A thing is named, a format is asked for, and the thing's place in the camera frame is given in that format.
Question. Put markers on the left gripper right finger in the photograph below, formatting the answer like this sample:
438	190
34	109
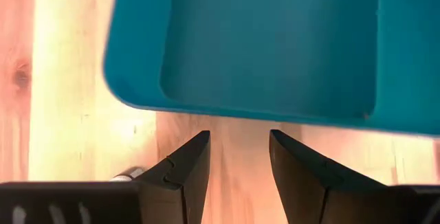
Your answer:
302	189

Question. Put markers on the blue plastic bin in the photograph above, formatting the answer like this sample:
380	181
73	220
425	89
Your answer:
275	45

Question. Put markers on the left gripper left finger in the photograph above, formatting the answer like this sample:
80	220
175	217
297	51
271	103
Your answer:
185	182

